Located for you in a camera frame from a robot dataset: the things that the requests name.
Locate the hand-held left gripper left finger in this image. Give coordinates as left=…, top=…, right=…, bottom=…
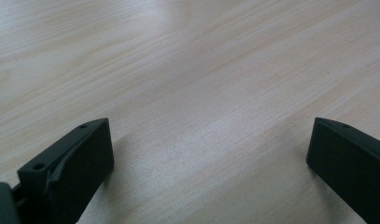
left=17, top=118, right=115, bottom=224

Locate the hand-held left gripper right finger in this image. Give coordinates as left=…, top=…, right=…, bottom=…
left=305, top=117, right=380, bottom=224

